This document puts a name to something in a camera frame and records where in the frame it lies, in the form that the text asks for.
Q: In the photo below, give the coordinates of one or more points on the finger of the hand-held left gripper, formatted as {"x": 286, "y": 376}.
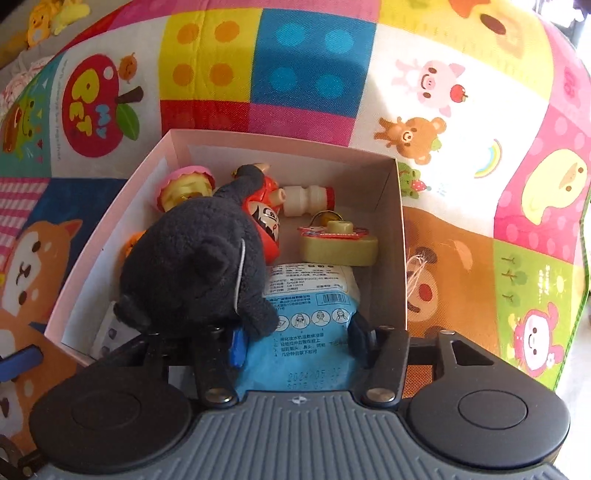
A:
{"x": 18, "y": 363}
{"x": 11, "y": 459}

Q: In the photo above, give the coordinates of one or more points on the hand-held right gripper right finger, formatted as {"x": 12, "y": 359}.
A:
{"x": 362, "y": 341}

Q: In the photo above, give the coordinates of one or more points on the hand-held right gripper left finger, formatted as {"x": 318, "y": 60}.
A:
{"x": 238, "y": 348}

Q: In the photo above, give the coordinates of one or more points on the blue face mask packet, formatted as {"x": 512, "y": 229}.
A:
{"x": 314, "y": 304}

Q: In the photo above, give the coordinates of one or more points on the black plush cat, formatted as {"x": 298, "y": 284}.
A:
{"x": 184, "y": 277}

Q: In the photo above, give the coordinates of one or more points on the small white box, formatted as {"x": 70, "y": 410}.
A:
{"x": 108, "y": 334}

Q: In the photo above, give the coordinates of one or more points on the pink cardboard box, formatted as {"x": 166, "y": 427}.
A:
{"x": 92, "y": 258}

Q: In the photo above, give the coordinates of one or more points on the red hooded doll figure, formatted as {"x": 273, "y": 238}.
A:
{"x": 265, "y": 217}

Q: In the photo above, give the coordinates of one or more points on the orange pumpkin toy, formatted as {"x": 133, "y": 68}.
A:
{"x": 130, "y": 242}

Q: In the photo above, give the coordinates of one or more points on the small white toy bottle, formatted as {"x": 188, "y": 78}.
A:
{"x": 307, "y": 199}

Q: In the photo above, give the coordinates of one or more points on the pink yellow cupcake toy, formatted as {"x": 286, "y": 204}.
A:
{"x": 184, "y": 189}

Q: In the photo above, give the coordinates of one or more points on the colourful cartoon play mat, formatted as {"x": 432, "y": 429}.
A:
{"x": 461, "y": 184}

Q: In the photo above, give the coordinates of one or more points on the pink white plush toy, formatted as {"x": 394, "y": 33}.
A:
{"x": 21, "y": 85}

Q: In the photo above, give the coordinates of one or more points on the yellow striped tiger plush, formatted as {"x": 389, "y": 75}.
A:
{"x": 40, "y": 25}

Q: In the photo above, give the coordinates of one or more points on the yellow duck plush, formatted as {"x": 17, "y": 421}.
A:
{"x": 69, "y": 14}

